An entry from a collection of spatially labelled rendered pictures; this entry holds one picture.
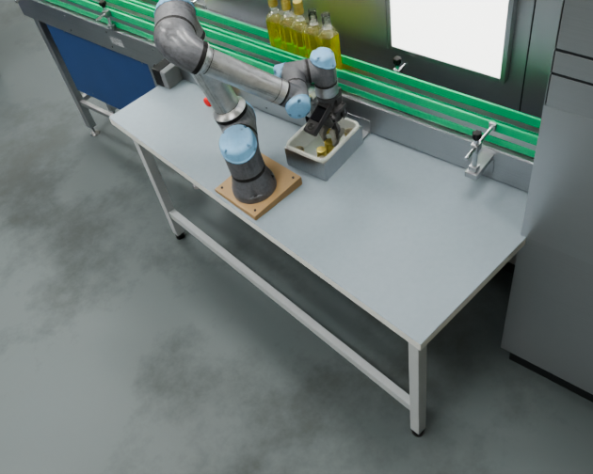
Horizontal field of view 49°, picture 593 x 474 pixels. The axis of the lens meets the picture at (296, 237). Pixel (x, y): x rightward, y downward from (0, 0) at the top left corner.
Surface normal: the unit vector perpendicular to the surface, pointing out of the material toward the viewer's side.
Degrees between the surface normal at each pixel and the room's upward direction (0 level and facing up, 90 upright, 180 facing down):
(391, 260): 0
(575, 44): 90
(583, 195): 90
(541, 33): 90
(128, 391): 0
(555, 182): 90
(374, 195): 0
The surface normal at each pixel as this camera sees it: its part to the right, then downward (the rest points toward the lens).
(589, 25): -0.61, 0.66
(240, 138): -0.20, -0.51
